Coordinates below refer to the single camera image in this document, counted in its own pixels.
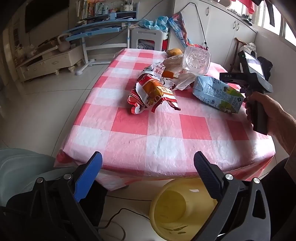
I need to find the black floor cable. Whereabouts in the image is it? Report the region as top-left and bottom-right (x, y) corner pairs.
(96, 207), (152, 241)

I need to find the beige kettlebell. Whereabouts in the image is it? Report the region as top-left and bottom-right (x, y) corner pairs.
(57, 34), (71, 52)

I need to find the blue study desk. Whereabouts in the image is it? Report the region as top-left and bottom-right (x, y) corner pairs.
(66, 5), (141, 76)

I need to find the blue plastic bag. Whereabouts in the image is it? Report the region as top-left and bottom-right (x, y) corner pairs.
(139, 16), (169, 32)

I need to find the blue green milk carton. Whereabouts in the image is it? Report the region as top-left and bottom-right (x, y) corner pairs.
(192, 75), (245, 114)

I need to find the white wall cabinet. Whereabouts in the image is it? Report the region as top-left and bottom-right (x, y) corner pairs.
(169, 2), (257, 72)

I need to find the window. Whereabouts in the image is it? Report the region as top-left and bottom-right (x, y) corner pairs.
(254, 0), (296, 47)

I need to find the white plastic bag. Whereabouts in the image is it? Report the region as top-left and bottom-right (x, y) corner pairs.
(20, 45), (35, 57)

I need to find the person's right forearm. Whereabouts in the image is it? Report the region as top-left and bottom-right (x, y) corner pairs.
(270, 111), (296, 173)

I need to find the row of books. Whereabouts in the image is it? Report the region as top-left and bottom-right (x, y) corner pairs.
(76, 0), (95, 19)

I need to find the person's right hand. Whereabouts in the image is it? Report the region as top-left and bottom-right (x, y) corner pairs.
(245, 91), (288, 139)

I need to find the pale blue chair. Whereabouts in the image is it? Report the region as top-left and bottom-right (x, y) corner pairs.
(0, 148), (57, 207)

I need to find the clear plastic jar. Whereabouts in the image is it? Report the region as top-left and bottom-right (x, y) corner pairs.
(181, 45), (212, 76)

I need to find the black wall television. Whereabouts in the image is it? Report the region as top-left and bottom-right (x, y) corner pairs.
(24, 0), (70, 33)

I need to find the cream television cabinet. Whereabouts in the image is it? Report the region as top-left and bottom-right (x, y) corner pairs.
(15, 45), (84, 81)

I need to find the white tissue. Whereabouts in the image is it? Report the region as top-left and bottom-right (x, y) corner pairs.
(174, 71), (197, 91)

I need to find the black hanging garment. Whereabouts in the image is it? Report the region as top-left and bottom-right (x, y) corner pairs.
(253, 0), (275, 27)

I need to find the red snack bag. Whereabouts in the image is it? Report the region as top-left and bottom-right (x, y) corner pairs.
(128, 61), (181, 115)

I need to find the colourful hanging bag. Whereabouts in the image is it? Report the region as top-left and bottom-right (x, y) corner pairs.
(180, 2), (209, 50)

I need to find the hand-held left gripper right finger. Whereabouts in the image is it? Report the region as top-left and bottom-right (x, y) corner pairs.
(194, 151), (271, 241)

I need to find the yellow plastic basin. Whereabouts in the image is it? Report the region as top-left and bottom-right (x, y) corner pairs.
(149, 178), (219, 241)

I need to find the red white checkered tablecloth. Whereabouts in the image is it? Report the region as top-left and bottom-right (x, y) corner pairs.
(54, 48), (277, 192)

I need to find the translucent plastic bag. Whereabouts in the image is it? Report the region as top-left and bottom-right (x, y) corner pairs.
(164, 55), (185, 71)

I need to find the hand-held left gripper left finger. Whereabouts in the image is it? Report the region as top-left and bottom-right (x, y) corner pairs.
(25, 152), (103, 241)

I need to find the white plastic stool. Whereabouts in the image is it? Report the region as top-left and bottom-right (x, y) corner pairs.
(131, 28), (170, 51)

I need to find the red hanging garment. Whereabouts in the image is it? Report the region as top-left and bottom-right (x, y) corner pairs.
(240, 0), (255, 14)

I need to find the dark wooden chair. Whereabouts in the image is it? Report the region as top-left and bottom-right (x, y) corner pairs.
(231, 37), (245, 72)

